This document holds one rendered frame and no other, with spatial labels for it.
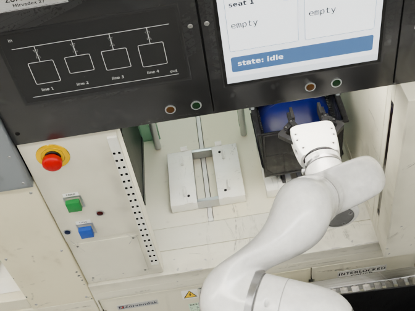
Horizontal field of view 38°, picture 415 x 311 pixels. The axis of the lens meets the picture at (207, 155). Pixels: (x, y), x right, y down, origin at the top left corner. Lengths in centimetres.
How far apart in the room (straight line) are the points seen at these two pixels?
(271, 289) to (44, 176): 62
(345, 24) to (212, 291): 52
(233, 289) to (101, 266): 74
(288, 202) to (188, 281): 78
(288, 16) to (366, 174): 33
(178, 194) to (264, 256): 86
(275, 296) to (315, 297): 5
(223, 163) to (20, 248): 63
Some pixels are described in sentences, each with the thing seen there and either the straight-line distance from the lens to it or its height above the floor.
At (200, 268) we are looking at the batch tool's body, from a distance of 159.
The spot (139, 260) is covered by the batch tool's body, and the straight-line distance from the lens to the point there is 155.
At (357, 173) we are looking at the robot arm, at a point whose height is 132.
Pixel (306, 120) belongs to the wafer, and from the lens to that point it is 168.
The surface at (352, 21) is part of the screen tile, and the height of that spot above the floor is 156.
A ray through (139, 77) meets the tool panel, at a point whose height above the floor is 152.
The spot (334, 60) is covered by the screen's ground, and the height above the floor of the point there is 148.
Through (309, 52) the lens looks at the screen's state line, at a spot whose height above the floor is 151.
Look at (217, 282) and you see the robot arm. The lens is 88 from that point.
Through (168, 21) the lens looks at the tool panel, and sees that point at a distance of 104.
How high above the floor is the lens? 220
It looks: 46 degrees down
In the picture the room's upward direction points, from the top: 11 degrees counter-clockwise
